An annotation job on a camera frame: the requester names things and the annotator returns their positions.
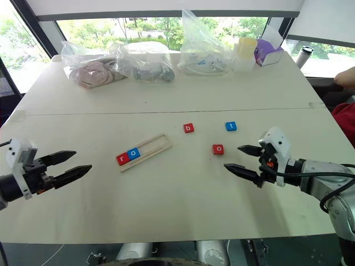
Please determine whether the blue letter tile o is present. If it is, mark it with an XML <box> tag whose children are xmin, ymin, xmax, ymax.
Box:
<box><xmin>125</xmin><ymin>147</ymin><xmax>143</xmax><ymax>161</ymax></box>

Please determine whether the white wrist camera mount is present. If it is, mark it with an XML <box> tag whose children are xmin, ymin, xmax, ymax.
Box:
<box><xmin>5</xmin><ymin>138</ymin><xmax>39</xmax><ymax>201</ymax></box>
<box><xmin>258</xmin><ymin>126</ymin><xmax>291</xmax><ymax>188</ymax></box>

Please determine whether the metal table clamp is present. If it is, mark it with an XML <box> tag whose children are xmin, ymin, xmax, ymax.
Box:
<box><xmin>85</xmin><ymin>250</ymin><xmax>107</xmax><ymax>266</ymax></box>
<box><xmin>243</xmin><ymin>238</ymin><xmax>269</xmax><ymax>266</ymax></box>

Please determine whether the purple and white tissue box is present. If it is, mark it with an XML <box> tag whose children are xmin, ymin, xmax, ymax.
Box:
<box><xmin>253</xmin><ymin>38</ymin><xmax>285</xmax><ymax>68</ymax></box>

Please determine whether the black window frame post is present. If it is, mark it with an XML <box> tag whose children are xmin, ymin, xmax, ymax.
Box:
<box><xmin>10</xmin><ymin>0</ymin><xmax>59</xmax><ymax>65</ymax></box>

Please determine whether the person's red garment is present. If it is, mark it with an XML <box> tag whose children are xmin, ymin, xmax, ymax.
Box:
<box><xmin>331</xmin><ymin>102</ymin><xmax>355</xmax><ymax>148</ymax></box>

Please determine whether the clear bag with white cable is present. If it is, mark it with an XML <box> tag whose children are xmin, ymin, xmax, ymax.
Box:
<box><xmin>176</xmin><ymin>8</ymin><xmax>234</xmax><ymax>76</ymax></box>

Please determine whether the translucent white plastic container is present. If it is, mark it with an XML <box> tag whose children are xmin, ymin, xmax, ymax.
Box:
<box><xmin>232</xmin><ymin>43</ymin><xmax>256</xmax><ymax>73</ymax></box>

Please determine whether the pale yellow plastic cup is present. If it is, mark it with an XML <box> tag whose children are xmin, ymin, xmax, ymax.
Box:
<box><xmin>238</xmin><ymin>37</ymin><xmax>258</xmax><ymax>60</ymax></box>

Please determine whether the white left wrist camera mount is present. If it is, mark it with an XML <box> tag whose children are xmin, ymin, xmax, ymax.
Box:
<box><xmin>5</xmin><ymin>138</ymin><xmax>39</xmax><ymax>201</ymax></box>

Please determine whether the plastic bag with grey items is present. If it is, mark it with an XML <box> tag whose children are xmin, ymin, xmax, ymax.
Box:
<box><xmin>109</xmin><ymin>41</ymin><xmax>176</xmax><ymax>84</ymax></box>

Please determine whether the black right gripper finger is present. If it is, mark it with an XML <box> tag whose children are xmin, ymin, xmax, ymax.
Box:
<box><xmin>223</xmin><ymin>163</ymin><xmax>262</xmax><ymax>183</ymax></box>
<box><xmin>237</xmin><ymin>144</ymin><xmax>263</xmax><ymax>158</ymax></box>

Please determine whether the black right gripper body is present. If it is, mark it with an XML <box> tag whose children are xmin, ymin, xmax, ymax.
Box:
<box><xmin>256</xmin><ymin>146</ymin><xmax>278</xmax><ymax>190</ymax></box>

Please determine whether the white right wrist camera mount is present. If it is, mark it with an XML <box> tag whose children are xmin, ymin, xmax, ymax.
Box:
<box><xmin>258</xmin><ymin>126</ymin><xmax>291</xmax><ymax>188</ymax></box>

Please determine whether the wooden letter tile rack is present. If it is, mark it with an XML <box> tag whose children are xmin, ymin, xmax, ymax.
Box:
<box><xmin>116</xmin><ymin>133</ymin><xmax>174</xmax><ymax>173</ymax></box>

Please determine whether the silver rounded robot leg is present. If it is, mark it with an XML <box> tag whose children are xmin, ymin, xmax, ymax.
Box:
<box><xmin>195</xmin><ymin>239</ymin><xmax>231</xmax><ymax>266</ymax></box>
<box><xmin>115</xmin><ymin>242</ymin><xmax>154</xmax><ymax>262</ymax></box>

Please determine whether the plastic bag with pink items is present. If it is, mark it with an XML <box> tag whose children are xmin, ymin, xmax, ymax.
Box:
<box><xmin>60</xmin><ymin>40</ymin><xmax>129</xmax><ymax>90</ymax></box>

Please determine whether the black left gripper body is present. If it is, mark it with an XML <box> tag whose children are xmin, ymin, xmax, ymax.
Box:
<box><xmin>23</xmin><ymin>158</ymin><xmax>57</xmax><ymax>195</ymax></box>

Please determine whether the black mesh chair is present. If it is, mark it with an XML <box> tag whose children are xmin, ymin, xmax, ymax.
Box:
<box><xmin>0</xmin><ymin>54</ymin><xmax>22</xmax><ymax>98</ymax></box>

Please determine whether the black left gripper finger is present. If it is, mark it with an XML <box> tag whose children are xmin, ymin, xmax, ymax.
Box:
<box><xmin>52</xmin><ymin>165</ymin><xmax>93</xmax><ymax>190</ymax></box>
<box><xmin>40</xmin><ymin>150</ymin><xmax>77</xmax><ymax>167</ymax></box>

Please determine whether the white bottle with black lid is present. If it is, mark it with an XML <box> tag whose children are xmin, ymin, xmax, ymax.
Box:
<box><xmin>295</xmin><ymin>45</ymin><xmax>315</xmax><ymax>69</ymax></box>

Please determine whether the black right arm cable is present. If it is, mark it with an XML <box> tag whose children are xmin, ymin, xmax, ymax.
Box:
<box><xmin>275</xmin><ymin>171</ymin><xmax>355</xmax><ymax>214</ymax></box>

